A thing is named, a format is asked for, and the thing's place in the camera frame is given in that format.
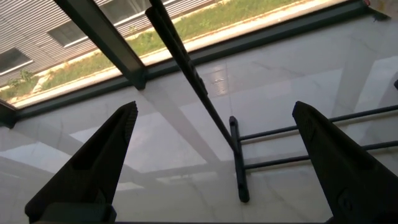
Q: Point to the window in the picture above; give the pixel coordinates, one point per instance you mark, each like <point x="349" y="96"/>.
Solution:
<point x="102" y="34"/>

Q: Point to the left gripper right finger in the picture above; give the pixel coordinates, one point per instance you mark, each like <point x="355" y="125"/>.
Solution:
<point x="357" y="193"/>

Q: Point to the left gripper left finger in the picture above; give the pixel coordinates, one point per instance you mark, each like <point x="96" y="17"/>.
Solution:
<point x="93" y="186"/>

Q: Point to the black clothes rack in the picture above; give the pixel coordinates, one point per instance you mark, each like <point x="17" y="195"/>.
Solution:
<point x="239" y="161"/>

